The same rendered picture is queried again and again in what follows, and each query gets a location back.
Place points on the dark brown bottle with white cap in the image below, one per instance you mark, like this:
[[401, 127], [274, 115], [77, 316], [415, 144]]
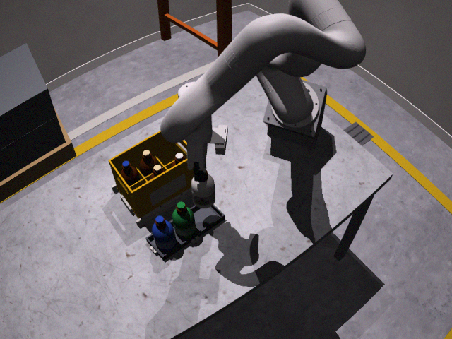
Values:
[[178, 158]]

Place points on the white labeled bottle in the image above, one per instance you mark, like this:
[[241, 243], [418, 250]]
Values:
[[203, 192]]

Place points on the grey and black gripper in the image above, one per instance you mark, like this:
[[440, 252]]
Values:
[[196, 158]]

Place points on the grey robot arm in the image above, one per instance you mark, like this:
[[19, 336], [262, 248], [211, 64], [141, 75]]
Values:
[[276, 40]]

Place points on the brown glass bottle with cream cap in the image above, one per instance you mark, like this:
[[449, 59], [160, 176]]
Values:
[[157, 170]]

